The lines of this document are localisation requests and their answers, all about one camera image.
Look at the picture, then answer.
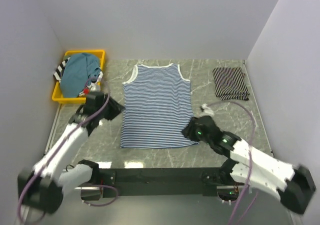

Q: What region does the blue white striped tank top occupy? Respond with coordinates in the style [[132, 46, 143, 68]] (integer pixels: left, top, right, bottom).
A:
[[120, 63, 196, 149]]

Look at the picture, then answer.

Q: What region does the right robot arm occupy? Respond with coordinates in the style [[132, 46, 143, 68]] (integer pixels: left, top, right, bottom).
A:
[[181, 115, 316, 215]]

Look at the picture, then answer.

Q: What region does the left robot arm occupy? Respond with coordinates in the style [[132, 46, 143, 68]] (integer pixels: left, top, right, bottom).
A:
[[17, 91, 125, 214]]

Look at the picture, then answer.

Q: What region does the light striped tank top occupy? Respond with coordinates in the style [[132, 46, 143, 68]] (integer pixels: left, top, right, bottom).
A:
[[78, 71, 103, 97]]

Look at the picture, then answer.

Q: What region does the teal tank top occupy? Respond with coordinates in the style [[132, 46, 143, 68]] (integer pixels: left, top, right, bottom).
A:
[[60, 53, 102, 98]]

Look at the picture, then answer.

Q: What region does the black white striped tank top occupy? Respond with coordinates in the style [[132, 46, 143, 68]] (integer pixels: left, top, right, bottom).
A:
[[53, 57, 70, 83]]

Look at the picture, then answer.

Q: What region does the yellow plastic bin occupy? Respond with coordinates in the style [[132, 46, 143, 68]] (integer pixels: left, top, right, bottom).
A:
[[52, 49, 106, 104]]

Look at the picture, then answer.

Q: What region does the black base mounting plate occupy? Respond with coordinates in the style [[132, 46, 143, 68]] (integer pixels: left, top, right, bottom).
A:
[[70, 166, 251, 202]]

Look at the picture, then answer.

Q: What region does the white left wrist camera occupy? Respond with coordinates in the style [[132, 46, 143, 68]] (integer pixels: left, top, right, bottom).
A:
[[83, 82, 101, 94]]

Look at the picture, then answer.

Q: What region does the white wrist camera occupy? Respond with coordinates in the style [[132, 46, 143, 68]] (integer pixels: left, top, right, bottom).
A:
[[83, 82, 101, 94], [200, 103, 215, 117]]

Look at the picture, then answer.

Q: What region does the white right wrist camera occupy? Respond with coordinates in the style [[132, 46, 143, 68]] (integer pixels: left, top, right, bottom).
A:
[[200, 103, 215, 117]]

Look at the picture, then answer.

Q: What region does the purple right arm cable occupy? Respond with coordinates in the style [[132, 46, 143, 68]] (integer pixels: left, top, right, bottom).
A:
[[207, 100, 260, 225]]

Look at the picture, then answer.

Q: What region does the aluminium extrusion rail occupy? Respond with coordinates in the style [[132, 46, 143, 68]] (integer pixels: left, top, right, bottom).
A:
[[16, 184, 102, 225]]

